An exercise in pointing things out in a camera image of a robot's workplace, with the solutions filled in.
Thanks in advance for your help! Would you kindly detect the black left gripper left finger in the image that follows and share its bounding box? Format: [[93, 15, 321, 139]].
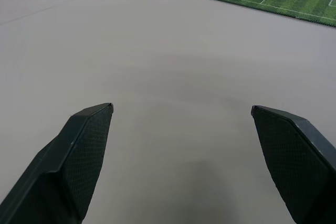
[[0, 102, 114, 224]]

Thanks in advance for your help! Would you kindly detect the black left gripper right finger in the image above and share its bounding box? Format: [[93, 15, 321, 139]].
[[250, 105, 336, 224]]

